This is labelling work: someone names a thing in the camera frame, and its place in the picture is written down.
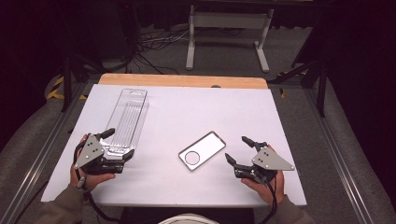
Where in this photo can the aluminium floor rail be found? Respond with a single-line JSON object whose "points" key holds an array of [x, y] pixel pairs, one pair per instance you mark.
{"points": [[339, 155], [34, 168]]}

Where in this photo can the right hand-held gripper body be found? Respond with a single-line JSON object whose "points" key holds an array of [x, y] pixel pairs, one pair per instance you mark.
{"points": [[269, 160]]}

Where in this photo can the black metal stand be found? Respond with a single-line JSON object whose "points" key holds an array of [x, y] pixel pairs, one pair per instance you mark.
{"points": [[67, 84], [320, 84]]}

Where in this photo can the dark table grommet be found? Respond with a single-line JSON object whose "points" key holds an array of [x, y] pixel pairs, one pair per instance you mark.
{"points": [[215, 86]]}

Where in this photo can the person's left hand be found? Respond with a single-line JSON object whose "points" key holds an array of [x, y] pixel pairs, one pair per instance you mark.
{"points": [[93, 181]]}

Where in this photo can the person's right hand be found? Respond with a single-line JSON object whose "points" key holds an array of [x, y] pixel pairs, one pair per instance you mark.
{"points": [[267, 191]]}

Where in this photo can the white rounded object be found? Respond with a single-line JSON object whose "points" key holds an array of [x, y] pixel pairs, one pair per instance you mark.
{"points": [[188, 219]]}

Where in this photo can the grey phone case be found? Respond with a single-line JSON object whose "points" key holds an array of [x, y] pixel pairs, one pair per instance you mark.
{"points": [[202, 151]]}

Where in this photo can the wooden table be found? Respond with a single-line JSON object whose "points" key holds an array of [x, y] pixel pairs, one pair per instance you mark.
{"points": [[180, 80]]}

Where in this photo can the clear plastic packaging box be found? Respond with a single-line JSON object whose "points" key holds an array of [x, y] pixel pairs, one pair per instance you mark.
{"points": [[129, 119]]}

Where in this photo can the white board table cover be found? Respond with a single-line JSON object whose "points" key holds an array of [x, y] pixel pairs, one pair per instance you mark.
{"points": [[186, 118]]}

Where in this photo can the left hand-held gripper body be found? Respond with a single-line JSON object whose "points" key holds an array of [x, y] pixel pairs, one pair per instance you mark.
{"points": [[90, 151]]}

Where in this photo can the white metal frame stand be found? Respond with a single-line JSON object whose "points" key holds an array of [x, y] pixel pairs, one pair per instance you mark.
{"points": [[230, 20]]}

